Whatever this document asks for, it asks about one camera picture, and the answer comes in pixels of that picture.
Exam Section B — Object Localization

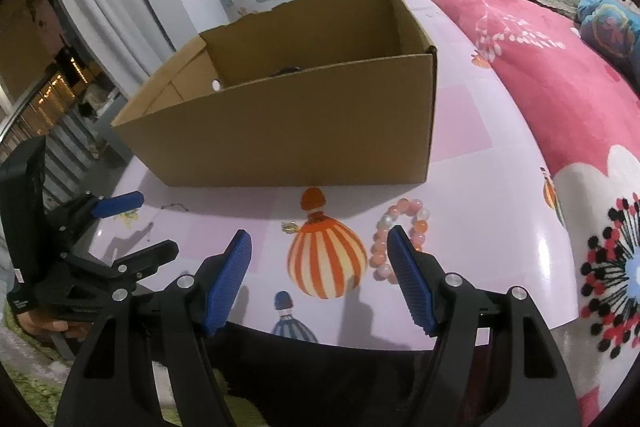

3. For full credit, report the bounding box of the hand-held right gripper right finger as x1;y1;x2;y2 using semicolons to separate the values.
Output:
387;225;583;427

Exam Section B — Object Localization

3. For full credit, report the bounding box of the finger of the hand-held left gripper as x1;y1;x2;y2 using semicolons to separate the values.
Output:
35;241;180;323
45;191;146;253

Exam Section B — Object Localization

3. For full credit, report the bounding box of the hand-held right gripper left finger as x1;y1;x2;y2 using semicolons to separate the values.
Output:
54;229;252;427

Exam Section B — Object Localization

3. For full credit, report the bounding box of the pink bead bracelet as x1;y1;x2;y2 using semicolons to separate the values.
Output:
371;199;432;280

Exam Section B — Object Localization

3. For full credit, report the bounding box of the brown cardboard box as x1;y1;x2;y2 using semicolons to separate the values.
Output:
110;0;438;188

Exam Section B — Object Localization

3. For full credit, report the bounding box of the person's left hand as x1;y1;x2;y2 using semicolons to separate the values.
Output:
15;313;93;340

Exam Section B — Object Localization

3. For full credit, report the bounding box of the pink floral blanket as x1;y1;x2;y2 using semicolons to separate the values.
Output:
412;0;640;427

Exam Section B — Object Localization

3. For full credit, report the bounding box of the blue patterned pillow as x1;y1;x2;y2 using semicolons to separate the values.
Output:
575;0;640;88

